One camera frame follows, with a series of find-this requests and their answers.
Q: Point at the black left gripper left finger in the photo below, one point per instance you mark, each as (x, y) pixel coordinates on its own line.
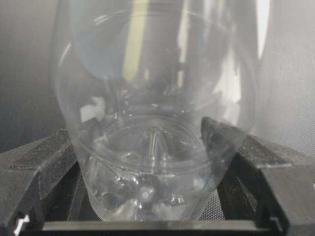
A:
(42, 191)

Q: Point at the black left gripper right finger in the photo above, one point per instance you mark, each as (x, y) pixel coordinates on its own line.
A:
(268, 190)

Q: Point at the clear plastic bottle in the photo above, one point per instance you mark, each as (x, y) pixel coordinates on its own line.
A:
(157, 97)

